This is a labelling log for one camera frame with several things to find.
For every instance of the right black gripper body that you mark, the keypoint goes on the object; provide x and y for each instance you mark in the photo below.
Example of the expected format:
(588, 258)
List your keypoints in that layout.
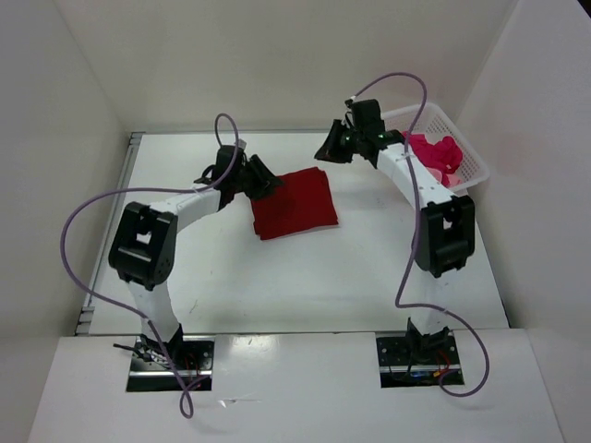
(342, 142)

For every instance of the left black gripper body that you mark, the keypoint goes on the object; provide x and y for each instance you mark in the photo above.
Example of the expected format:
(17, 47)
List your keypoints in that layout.
(257, 174)

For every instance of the dark red t-shirt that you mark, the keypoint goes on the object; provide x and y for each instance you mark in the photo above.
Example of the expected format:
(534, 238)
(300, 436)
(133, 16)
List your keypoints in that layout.
(302, 203)

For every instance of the light pink t-shirt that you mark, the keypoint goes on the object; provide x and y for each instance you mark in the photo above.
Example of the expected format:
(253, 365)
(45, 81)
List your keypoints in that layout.
(447, 180)

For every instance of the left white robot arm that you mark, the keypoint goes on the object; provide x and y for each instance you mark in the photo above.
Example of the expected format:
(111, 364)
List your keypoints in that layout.
(143, 250)

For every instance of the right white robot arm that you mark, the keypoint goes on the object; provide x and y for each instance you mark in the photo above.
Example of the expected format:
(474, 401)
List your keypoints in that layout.
(444, 232)

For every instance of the white plastic basket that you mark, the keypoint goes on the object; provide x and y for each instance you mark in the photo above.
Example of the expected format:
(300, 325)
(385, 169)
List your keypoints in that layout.
(434, 125)

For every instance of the magenta t-shirt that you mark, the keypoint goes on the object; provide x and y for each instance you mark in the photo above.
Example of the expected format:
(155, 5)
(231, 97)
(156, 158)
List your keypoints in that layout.
(444, 155)

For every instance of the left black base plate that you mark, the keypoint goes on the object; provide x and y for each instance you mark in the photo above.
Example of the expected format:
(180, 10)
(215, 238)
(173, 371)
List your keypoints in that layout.
(149, 371)

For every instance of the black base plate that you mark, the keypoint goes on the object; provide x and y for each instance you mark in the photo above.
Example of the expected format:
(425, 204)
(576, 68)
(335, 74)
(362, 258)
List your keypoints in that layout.
(400, 367)
(149, 371)

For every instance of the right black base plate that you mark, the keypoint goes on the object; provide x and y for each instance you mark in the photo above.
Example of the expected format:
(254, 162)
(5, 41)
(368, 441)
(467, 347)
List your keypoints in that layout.
(400, 367)

